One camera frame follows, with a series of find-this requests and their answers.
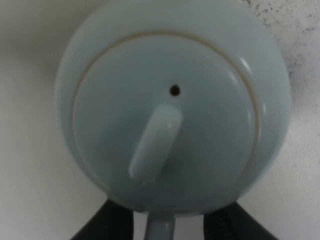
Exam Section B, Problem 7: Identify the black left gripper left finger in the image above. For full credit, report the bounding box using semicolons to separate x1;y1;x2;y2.
72;200;134;240

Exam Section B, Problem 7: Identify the light blue porcelain teapot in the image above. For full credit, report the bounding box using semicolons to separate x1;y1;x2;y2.
54;0;291;240

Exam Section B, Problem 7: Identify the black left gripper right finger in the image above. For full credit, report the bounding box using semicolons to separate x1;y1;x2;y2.
203;202;277;240

